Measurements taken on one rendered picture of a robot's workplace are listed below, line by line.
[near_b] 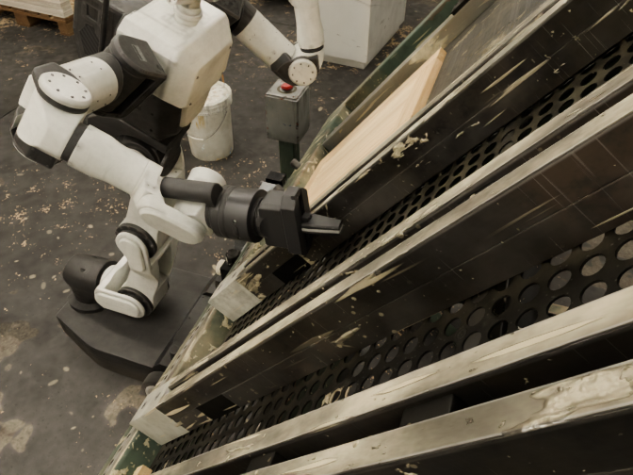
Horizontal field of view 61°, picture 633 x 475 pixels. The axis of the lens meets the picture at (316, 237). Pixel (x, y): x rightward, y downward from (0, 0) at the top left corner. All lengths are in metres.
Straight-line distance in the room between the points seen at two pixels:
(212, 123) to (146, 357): 1.44
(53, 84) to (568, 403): 0.82
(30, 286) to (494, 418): 2.56
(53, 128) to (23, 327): 1.75
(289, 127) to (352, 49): 2.25
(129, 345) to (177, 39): 1.23
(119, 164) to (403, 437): 0.69
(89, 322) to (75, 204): 1.00
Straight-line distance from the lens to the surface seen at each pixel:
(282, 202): 0.82
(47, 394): 2.34
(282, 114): 1.87
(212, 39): 1.33
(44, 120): 0.91
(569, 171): 0.40
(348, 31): 4.05
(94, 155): 0.90
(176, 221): 0.89
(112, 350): 2.14
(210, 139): 3.11
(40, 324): 2.56
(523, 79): 0.69
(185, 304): 2.20
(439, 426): 0.29
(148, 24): 1.28
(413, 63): 1.45
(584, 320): 0.27
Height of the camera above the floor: 1.82
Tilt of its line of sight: 43 degrees down
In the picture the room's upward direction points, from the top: straight up
